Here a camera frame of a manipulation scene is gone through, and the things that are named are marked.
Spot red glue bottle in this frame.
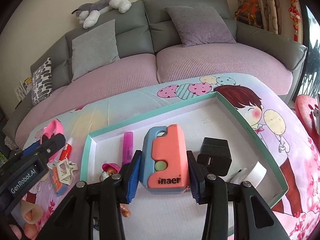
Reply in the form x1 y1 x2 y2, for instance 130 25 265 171
59 137 73 161

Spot pink wristband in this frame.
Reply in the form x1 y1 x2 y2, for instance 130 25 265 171
39 119 65 163

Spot white hair claw clip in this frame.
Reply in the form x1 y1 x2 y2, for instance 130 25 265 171
47 159 79 186

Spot white small device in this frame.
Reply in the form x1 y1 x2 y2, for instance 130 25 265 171
230 161 267 187

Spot pink puppy toy figure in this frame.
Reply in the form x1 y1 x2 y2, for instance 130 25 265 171
99 163 131 218

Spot pink lighter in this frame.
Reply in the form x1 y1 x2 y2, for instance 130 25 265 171
122 132 133 165

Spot left hand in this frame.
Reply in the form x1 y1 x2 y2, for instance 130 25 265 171
20 200 43 239

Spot teal white tray box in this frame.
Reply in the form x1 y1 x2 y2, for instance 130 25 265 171
80 93 288 239

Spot patterned black white cushion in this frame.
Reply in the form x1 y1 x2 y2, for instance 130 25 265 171
31 57 53 106

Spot books beside sofa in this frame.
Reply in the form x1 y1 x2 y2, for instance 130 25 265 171
15 76 32 101

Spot cartoon couple table cloth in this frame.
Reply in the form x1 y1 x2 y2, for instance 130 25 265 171
22 73 319 239

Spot red stool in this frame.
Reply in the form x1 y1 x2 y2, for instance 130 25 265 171
295 94 319 147

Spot phone on stand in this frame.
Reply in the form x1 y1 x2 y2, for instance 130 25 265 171
309 105 319 133

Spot husky plush toy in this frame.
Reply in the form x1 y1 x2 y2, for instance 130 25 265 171
72 0 132 29

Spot pink sofa seat cover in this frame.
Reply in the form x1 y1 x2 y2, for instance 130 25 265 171
14 43 293 147

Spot purple grey cushion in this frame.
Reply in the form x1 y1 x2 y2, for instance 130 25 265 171
165 6 236 47

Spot orange decorative item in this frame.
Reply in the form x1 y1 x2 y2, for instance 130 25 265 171
234 0 264 29

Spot red hanging ornament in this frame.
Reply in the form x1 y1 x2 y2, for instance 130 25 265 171
288 0 301 42

